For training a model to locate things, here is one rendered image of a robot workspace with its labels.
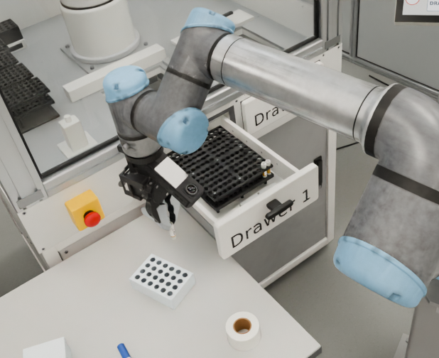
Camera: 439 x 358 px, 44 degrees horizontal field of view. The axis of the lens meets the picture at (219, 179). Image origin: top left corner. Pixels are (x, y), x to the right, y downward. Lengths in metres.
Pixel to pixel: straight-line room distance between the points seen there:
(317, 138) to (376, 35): 1.48
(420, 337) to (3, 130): 1.16
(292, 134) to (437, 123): 1.09
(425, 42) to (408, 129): 2.40
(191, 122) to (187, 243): 0.59
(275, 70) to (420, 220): 0.28
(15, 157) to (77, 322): 0.39
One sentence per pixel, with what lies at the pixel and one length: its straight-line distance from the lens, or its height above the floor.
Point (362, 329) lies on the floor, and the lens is 2.10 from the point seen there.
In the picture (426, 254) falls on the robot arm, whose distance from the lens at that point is 0.67.
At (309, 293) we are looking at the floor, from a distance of 2.18.
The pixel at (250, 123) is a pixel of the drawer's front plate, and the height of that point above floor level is 0.86.
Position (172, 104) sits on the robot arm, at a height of 1.32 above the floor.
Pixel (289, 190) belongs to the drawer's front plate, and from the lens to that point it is 1.25.
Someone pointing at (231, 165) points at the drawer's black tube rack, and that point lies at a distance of 1.34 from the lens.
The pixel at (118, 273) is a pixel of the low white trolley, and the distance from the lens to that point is 1.36.
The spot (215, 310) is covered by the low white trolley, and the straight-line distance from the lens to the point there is 1.24.
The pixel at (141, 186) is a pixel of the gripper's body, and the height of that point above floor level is 1.10.
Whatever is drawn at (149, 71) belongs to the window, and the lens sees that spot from 1.31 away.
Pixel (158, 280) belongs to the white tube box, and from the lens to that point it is 1.27.
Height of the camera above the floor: 1.78
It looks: 42 degrees down
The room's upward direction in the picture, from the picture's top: 10 degrees counter-clockwise
